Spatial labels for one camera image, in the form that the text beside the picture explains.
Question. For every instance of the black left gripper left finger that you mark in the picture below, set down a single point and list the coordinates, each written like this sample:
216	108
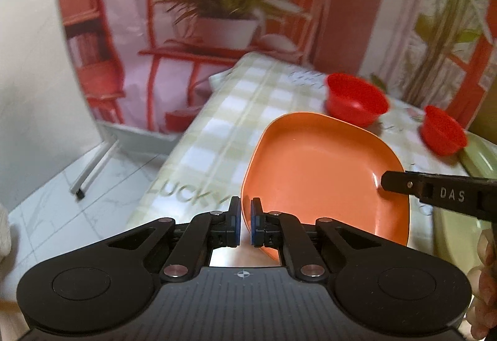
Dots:
198	239

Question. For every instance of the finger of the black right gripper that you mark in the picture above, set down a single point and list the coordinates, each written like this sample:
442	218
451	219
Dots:
435	191

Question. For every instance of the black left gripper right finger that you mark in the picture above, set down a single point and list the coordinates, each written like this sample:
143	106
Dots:
284	233

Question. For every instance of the green square plate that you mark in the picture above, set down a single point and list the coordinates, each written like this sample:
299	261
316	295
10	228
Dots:
459	224

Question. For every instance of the orange square plate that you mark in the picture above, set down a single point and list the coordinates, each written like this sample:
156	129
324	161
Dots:
311	166

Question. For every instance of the red plastic bowl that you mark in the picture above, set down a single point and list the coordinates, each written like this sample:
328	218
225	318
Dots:
441	133
354	100

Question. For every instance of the right hand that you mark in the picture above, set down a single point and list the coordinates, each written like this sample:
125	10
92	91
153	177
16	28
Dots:
482	313

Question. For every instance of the white backdrop stand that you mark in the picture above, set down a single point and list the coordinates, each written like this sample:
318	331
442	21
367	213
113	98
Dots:
120	137

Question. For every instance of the printed fabric backdrop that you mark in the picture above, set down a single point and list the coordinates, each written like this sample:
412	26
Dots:
146	63

